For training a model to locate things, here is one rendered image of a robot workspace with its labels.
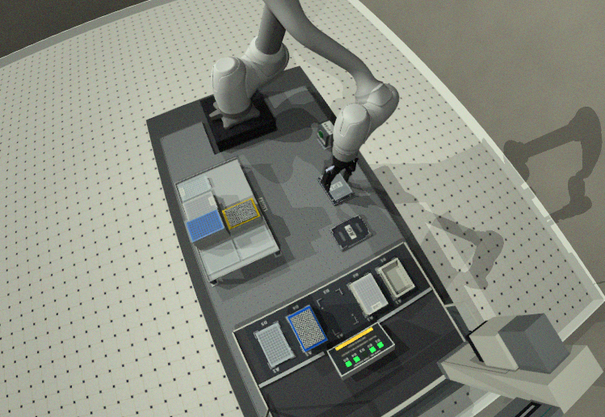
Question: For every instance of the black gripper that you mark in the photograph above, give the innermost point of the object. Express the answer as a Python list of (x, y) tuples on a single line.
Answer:
[(336, 167)]

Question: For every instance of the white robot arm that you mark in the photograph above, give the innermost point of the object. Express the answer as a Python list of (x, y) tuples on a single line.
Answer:
[(234, 80)]

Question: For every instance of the white ready key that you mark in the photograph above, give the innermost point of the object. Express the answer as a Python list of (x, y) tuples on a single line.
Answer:
[(325, 135)]

